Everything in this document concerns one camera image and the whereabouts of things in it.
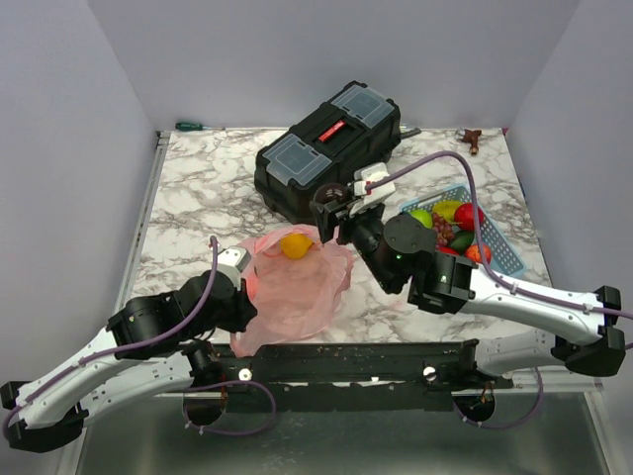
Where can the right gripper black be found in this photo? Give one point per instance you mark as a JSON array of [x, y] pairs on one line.
[[326, 217]]

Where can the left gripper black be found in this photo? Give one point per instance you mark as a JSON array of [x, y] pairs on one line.
[[245, 312]]

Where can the dark purple fake plum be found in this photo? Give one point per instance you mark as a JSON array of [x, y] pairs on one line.
[[330, 192]]

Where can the pink plastic bag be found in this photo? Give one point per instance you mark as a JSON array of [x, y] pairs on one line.
[[295, 299]]

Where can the green fake apple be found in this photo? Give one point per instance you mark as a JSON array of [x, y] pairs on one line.
[[424, 217]]

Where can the red fake grapes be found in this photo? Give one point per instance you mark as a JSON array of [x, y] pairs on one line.
[[444, 230]]

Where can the yellow fake lemon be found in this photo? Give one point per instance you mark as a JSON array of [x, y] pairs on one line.
[[446, 209]]

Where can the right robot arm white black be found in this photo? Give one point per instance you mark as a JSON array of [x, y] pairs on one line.
[[571, 329]]

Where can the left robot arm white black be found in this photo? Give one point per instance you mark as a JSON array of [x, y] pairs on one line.
[[151, 345]]

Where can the yellow fake pear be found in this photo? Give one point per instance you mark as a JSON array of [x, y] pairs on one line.
[[295, 246]]

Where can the dark green fake avocado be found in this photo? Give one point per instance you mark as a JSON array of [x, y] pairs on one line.
[[461, 241]]

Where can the black plastic toolbox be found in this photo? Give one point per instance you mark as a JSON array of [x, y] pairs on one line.
[[355, 128]]

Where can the grey tool behind toolbox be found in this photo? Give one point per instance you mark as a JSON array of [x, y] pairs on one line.
[[406, 134]]

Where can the blue plastic basket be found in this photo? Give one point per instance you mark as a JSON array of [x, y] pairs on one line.
[[506, 260]]

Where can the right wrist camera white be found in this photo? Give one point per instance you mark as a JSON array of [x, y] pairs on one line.
[[369, 188]]

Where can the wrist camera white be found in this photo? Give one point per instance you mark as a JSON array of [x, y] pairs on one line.
[[230, 261], [369, 188]]

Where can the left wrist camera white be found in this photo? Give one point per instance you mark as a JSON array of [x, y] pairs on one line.
[[230, 261]]

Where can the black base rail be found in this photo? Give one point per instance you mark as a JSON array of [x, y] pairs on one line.
[[341, 377]]

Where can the green handled screwdriver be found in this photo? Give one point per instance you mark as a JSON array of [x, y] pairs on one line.
[[189, 127]]

